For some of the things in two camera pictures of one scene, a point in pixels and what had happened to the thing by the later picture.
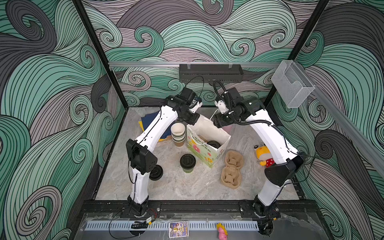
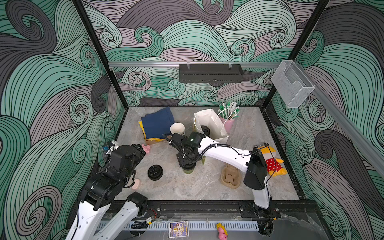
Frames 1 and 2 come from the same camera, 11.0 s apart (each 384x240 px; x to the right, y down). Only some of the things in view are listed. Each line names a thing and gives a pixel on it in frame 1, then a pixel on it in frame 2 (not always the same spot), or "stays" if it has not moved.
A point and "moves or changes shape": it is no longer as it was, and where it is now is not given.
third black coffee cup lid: (156, 173) stays
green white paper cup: (188, 171) stays
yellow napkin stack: (140, 123) stays
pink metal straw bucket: (228, 128) stays
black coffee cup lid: (214, 144) moves or changes shape
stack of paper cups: (178, 131) stays
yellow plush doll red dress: (264, 155) stays
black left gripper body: (190, 118) to (140, 154)
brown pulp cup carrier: (231, 175) stays
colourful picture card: (179, 229) stays
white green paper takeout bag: (206, 140) moves or changes shape
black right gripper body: (231, 116) to (184, 157)
